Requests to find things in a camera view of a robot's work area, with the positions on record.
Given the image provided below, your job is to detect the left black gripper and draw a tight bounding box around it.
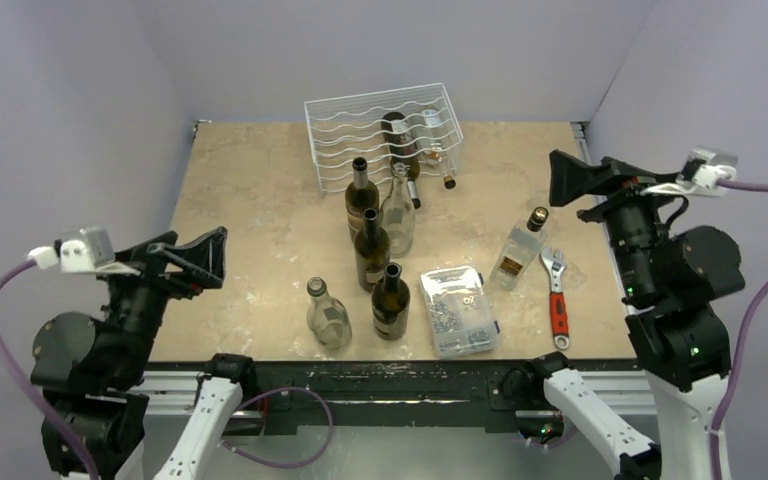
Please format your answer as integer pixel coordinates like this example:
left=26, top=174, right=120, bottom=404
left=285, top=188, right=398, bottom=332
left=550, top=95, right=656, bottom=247
left=92, top=222, right=224, bottom=380

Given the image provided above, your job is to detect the clear glass wine bottle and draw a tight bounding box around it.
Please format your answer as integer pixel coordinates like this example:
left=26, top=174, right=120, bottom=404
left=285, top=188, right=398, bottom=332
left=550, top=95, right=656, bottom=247
left=381, top=162, right=415, bottom=258

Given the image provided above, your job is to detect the olive green wine bottle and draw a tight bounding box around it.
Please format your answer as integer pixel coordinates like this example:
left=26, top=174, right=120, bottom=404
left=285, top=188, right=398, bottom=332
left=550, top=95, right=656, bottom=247
left=344, top=157, right=380, bottom=240

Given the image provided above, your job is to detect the dark green wine bottle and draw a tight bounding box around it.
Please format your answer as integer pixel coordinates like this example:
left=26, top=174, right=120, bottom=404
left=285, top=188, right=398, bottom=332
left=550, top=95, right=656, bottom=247
left=353, top=208, right=390, bottom=292

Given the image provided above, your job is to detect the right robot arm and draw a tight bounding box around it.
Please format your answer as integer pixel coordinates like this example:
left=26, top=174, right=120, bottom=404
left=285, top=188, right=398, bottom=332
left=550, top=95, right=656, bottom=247
left=521, top=147, right=745, bottom=479

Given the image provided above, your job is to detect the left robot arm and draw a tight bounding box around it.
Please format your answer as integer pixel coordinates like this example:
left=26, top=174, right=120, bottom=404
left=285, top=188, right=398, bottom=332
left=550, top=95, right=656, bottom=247
left=30, top=226, right=228, bottom=479

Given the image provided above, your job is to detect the square clear liquor bottle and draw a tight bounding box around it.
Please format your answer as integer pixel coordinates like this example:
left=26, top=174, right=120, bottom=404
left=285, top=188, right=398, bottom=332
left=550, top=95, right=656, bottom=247
left=490, top=206, right=550, bottom=290

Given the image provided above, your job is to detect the small clear bottle in rack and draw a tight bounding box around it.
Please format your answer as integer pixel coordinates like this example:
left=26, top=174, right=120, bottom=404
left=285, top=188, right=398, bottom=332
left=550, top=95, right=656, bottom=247
left=420, top=108, right=457, bottom=190

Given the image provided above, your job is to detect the short clear glass bottle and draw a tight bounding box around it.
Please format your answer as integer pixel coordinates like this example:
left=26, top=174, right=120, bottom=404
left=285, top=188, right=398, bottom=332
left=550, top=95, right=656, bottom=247
left=306, top=277, right=352, bottom=351

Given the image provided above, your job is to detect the dark bottle lying in rack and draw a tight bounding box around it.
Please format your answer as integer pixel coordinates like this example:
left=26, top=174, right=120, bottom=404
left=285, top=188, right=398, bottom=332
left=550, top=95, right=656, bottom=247
left=381, top=111, right=422, bottom=209

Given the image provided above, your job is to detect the dark brown wine bottle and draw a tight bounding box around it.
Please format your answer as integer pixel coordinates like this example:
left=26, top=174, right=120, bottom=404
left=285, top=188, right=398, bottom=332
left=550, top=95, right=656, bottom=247
left=371, top=262, right=411, bottom=341

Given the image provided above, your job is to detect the clear plastic screw box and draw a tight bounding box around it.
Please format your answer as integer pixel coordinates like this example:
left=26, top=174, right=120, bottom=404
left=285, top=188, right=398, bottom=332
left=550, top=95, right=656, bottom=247
left=420, top=264, right=500, bottom=359

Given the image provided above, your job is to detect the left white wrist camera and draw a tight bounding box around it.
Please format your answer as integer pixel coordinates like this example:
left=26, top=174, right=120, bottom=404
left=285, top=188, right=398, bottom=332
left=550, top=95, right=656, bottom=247
left=26, top=226, right=140, bottom=275

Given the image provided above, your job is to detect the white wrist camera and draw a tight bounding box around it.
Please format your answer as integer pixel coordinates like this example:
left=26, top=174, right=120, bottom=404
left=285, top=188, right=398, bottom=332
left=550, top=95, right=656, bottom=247
left=26, top=226, right=140, bottom=275
left=642, top=147, right=738, bottom=198

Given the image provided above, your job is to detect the red handled adjustable wrench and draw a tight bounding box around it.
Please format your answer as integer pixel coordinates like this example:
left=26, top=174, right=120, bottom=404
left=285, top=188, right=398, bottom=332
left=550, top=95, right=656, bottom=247
left=540, top=246, right=570, bottom=350

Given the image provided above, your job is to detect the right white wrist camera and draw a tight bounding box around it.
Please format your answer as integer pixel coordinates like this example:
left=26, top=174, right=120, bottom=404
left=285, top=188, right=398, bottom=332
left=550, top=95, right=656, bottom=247
left=642, top=147, right=738, bottom=198

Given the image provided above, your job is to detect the white wire wine rack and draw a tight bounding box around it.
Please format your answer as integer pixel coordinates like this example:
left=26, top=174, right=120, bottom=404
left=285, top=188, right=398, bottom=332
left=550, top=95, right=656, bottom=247
left=304, top=83, right=464, bottom=195

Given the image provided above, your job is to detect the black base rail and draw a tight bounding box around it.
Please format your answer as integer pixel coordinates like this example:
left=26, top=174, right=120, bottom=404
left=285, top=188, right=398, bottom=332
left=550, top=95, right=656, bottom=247
left=242, top=360, right=560, bottom=435

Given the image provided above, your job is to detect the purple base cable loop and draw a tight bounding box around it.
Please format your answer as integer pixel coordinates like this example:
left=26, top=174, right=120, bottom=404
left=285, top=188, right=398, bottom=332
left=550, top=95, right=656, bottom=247
left=221, top=386, right=335, bottom=470

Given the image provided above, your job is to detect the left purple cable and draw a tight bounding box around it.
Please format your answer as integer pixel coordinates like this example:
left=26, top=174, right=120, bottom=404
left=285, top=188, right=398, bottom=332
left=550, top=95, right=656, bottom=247
left=0, top=259, right=102, bottom=480

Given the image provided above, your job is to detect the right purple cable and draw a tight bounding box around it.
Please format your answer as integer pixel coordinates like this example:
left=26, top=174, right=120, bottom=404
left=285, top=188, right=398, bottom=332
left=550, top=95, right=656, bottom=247
left=708, top=178, right=768, bottom=480

